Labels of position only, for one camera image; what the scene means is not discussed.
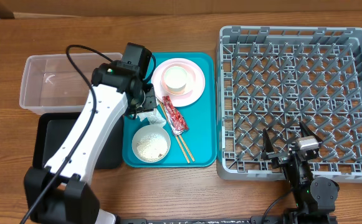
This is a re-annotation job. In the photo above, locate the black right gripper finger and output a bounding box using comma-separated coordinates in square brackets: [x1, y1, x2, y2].
[261, 129, 275, 161]
[299, 121, 323, 143]

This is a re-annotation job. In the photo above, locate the white napkin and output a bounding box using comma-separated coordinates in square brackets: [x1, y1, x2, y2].
[137, 108, 166, 128]

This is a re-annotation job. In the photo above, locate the red snack wrapper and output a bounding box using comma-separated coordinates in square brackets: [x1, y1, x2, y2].
[162, 96, 189, 136]

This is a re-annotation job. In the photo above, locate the grey bowl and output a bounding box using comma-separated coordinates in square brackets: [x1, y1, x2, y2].
[131, 125, 171, 163]

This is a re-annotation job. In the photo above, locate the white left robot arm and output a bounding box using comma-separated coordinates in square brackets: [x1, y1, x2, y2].
[21, 59, 155, 223]

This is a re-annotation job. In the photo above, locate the grey dishwasher rack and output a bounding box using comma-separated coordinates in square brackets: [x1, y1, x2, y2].
[216, 26, 362, 183]

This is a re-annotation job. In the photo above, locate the clear plastic waste bin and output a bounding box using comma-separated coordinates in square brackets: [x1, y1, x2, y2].
[19, 52, 124, 116]

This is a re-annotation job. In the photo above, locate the wooden chopstick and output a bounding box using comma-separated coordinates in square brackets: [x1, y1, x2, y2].
[159, 101, 190, 164]
[158, 101, 196, 162]

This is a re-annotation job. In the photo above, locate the pink plate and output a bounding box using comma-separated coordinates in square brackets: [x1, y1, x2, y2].
[151, 58, 205, 107]

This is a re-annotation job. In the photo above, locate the pale green cup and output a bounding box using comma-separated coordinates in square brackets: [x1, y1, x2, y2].
[161, 66, 188, 94]

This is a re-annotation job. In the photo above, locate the teal serving tray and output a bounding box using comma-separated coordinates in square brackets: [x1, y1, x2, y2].
[122, 52, 217, 168]

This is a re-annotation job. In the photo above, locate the small pink saucer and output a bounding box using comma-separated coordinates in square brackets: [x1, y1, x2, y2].
[161, 63, 196, 95]

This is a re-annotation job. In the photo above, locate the black tray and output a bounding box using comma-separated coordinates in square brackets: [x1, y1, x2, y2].
[32, 113, 124, 169]

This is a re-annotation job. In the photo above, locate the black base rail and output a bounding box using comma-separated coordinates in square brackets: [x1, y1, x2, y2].
[116, 216, 338, 224]

